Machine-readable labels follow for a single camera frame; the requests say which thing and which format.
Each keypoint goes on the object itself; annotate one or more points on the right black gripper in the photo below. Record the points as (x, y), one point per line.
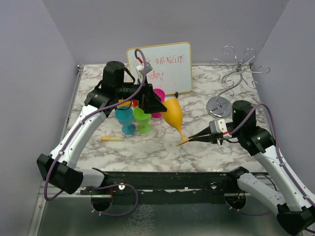
(212, 138)

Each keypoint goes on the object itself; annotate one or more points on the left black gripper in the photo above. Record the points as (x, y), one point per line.
(149, 101)

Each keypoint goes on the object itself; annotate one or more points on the red wine glass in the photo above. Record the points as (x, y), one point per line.
(135, 103)

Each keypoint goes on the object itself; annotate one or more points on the green wine glass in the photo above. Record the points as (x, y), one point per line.
(142, 119)

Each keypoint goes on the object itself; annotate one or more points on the blue wine glass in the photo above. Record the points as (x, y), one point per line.
(125, 117)

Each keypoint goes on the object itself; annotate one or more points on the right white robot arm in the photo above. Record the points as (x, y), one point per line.
(293, 204)

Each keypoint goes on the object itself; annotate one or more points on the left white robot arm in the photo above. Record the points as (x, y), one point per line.
(58, 168)

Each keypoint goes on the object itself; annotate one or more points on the chrome wine glass rack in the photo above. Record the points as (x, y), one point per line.
(220, 105)

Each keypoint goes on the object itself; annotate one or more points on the yellow framed whiteboard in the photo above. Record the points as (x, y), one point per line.
(171, 67)

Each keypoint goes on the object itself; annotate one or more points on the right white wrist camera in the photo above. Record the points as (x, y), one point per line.
(219, 126)

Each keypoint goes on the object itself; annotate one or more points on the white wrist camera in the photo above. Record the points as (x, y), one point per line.
(143, 69)
(219, 126)

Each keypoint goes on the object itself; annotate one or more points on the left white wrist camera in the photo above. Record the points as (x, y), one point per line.
(143, 69)

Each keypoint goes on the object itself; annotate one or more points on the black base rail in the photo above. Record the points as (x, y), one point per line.
(159, 188)

